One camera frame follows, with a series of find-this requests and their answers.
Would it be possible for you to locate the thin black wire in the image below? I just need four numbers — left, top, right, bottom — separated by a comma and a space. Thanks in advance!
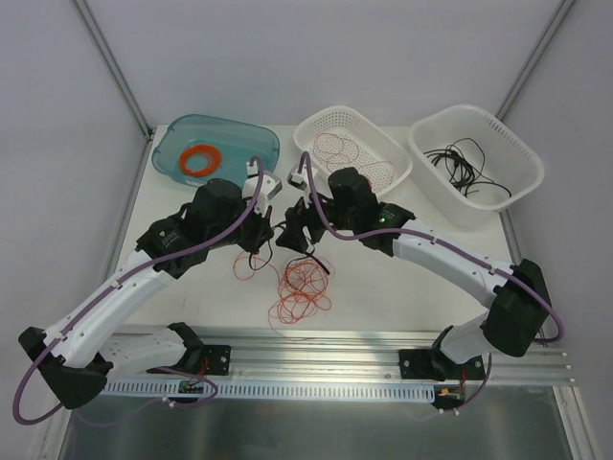
248, 229, 331, 277

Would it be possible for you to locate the orange thin wire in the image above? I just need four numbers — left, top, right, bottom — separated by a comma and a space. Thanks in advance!
232, 251, 336, 342

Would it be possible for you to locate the thin pink wire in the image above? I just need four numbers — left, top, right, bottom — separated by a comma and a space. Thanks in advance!
310, 131, 398, 178

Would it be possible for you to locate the black USB cable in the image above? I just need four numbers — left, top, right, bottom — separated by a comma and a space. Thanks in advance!
423, 137, 512, 198

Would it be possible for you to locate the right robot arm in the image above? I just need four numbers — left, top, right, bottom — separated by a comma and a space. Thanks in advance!
276, 166, 551, 381

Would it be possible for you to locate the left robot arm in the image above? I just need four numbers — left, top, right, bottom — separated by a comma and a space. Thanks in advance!
18, 173, 282, 409

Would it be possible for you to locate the white perforated plastic basket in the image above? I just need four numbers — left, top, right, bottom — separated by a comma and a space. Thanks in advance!
293, 105, 413, 197

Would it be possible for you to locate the teal transparent plastic bin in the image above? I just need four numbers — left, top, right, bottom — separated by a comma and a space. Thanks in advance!
151, 114, 280, 188

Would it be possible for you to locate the white translucent plastic tub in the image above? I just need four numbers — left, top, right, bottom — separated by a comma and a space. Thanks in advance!
407, 104, 544, 227

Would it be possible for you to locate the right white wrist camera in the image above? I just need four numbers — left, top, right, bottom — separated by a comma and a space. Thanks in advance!
286, 165, 313, 194

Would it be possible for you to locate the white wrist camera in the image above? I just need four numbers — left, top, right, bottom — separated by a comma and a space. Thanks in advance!
286, 165, 313, 194
241, 162, 283, 216

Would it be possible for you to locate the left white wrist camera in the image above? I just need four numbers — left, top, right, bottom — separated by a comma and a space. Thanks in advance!
241, 162, 283, 216

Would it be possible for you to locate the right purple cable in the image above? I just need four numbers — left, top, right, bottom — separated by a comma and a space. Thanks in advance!
299, 151, 565, 344

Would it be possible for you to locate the purple cable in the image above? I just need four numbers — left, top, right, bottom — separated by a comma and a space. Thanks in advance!
11, 156, 265, 426
299, 151, 565, 344

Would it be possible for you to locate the orange coiled cable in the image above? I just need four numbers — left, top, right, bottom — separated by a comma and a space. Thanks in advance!
179, 144, 225, 176

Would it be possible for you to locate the aluminium mounting rail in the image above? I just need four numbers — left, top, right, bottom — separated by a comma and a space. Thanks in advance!
104, 327, 574, 384

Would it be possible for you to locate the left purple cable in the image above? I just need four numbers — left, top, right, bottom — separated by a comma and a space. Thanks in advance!
11, 156, 265, 426

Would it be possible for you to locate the black cable in tub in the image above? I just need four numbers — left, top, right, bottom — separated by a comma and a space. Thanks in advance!
423, 146, 480, 188

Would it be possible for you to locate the white slotted cable duct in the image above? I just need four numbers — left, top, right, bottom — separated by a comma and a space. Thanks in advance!
102, 376, 435, 404

